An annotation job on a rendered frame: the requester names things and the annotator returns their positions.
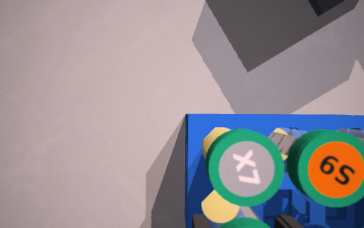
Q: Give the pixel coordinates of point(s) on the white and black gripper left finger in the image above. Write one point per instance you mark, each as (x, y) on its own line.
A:
(199, 221)

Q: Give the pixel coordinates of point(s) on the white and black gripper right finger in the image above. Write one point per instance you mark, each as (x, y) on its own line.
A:
(286, 221)

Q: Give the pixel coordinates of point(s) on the blue tube rack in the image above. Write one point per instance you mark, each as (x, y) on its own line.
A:
(285, 202)

